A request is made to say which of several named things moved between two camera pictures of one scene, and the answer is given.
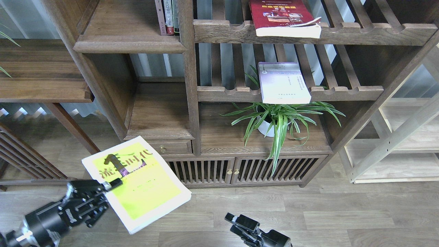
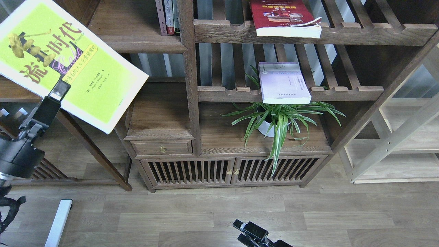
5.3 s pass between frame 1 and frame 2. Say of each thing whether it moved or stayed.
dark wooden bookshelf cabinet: stayed
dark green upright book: stayed
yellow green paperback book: moved
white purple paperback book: stayed
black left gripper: moved
